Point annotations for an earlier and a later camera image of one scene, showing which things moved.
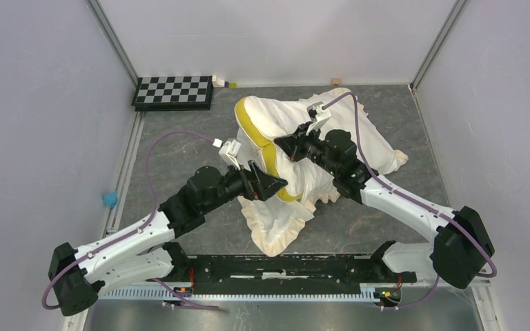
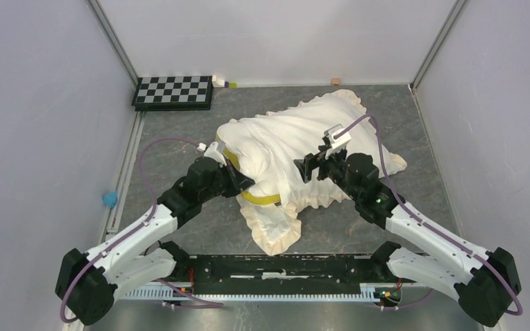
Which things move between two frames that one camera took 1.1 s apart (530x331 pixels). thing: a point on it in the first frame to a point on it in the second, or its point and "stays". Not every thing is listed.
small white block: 217,83 stays
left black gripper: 257,183 to 237,182
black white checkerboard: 173,94 stays
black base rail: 285,274 stays
